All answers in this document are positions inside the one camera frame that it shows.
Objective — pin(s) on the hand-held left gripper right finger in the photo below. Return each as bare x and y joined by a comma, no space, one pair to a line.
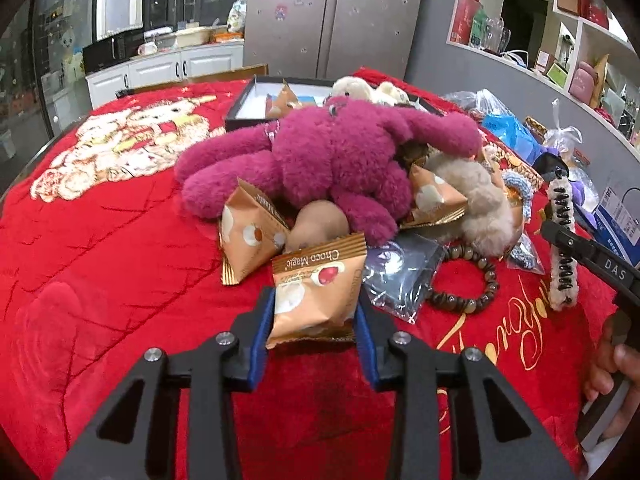
367,355

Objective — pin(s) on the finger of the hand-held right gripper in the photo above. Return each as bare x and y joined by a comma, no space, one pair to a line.
600,260

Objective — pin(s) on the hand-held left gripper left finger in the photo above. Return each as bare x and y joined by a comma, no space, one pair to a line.
261,345

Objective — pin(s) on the brown snack packet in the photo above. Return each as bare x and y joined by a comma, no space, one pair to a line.
435,195
310,300
245,245
285,102

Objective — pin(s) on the magenta plush toy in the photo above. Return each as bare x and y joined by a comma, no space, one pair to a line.
320,160

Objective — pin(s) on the black shallow box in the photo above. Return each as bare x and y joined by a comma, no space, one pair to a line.
250,105

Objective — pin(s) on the person's right hand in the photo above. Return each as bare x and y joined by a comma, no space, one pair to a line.
607,377

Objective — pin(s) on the blue and white box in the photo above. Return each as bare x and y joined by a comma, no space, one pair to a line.
620,215

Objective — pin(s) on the purple plush item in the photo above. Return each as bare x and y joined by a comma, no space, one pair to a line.
582,195

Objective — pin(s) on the small bag of dark beads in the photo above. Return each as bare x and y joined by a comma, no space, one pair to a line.
525,255

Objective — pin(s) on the clear bag with dark item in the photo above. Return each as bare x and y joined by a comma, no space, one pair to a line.
400,280

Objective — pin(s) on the beige fluffy plush toy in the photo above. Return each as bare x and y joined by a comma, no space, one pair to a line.
485,210

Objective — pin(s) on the knotted clear plastic bag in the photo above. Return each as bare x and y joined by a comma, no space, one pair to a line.
562,135

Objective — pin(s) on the blue plastic bag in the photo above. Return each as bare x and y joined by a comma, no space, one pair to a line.
510,132

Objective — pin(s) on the pink bag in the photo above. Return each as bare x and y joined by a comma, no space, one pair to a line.
582,82

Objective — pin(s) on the green box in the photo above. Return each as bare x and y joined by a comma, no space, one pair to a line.
557,73

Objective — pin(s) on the green packet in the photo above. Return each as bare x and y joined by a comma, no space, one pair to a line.
478,30

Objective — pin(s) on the white plush toy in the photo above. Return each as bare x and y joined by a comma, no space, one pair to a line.
352,89

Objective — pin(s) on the red gift box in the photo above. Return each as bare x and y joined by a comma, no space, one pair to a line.
465,17

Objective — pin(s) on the white kitchen cabinet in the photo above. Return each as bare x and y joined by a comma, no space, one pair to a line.
210,62

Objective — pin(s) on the white basin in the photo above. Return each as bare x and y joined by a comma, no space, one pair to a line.
190,36

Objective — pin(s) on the white mug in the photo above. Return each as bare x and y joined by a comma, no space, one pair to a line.
146,49

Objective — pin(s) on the black microwave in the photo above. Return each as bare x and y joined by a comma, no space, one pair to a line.
107,52

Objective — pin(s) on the filled plastic bag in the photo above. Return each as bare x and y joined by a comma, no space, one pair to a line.
237,15

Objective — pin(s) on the silver refrigerator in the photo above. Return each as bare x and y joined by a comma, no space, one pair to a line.
340,20

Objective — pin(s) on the white wall shelf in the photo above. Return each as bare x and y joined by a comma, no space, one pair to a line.
565,20

